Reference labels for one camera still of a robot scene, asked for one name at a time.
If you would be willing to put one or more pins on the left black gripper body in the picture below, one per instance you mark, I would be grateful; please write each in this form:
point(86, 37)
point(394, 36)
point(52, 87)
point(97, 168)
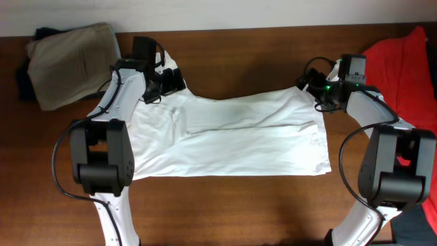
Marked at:
point(167, 82)

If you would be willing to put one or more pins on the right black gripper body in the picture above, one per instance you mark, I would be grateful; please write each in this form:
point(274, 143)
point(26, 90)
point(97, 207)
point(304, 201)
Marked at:
point(322, 89)

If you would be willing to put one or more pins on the white t-shirt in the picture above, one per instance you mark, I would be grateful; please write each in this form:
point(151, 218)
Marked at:
point(275, 133)

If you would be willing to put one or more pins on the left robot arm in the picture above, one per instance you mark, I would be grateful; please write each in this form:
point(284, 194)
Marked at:
point(101, 152)

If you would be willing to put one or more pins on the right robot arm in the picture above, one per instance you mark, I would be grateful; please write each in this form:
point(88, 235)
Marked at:
point(396, 171)

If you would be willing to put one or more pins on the folded light blue garment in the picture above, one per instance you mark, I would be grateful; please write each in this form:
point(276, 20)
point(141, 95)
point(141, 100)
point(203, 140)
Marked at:
point(116, 44)

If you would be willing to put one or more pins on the red t-shirt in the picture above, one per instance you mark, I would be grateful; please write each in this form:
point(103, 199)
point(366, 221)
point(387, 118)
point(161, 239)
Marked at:
point(399, 68)

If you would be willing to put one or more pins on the folded khaki trousers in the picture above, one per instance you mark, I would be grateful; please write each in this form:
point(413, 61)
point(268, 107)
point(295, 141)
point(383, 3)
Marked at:
point(56, 69)

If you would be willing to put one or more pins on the folded black garment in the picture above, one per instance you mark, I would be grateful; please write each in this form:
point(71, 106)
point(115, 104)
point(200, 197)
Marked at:
point(23, 80)

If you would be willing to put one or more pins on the dark garment under red shirt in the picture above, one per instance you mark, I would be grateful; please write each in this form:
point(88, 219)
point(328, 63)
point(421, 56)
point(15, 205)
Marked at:
point(417, 226)

